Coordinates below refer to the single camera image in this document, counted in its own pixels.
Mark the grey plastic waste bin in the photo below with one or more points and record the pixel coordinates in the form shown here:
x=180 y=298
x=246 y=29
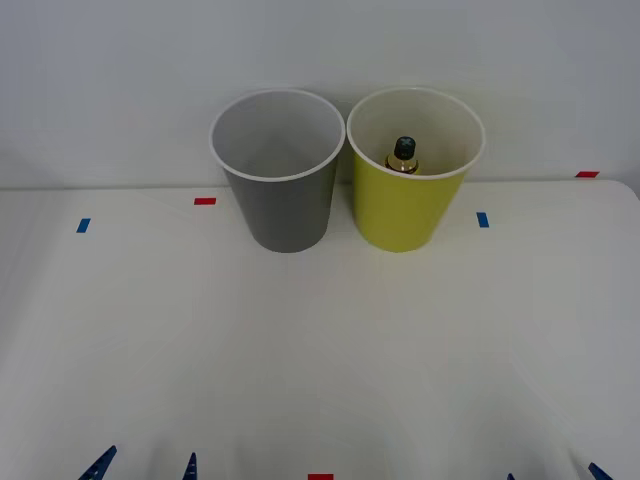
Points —
x=290 y=215

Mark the yellow bottle with black cap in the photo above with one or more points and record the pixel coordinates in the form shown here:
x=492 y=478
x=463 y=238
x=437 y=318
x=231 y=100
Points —
x=404 y=155

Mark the yellow-green plastic waste bin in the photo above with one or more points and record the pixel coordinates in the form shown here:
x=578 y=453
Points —
x=400 y=215

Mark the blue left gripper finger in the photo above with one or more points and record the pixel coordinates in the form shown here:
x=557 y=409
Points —
x=100 y=465
x=190 y=470

